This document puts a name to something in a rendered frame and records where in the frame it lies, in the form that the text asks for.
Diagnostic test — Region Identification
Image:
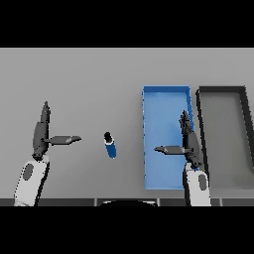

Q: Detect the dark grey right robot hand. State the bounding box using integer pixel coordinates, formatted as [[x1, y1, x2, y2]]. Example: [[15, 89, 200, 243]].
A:
[[153, 109, 204, 170]]

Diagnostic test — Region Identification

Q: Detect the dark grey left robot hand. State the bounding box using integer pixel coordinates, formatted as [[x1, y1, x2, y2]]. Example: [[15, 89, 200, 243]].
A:
[[31, 100, 82, 163]]

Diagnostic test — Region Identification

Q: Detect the blue bin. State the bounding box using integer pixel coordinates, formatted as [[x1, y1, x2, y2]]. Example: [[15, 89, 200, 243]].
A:
[[141, 85, 199, 191]]

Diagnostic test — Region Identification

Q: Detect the dark grey bin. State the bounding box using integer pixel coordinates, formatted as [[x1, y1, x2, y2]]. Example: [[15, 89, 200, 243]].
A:
[[195, 85, 254, 191]]

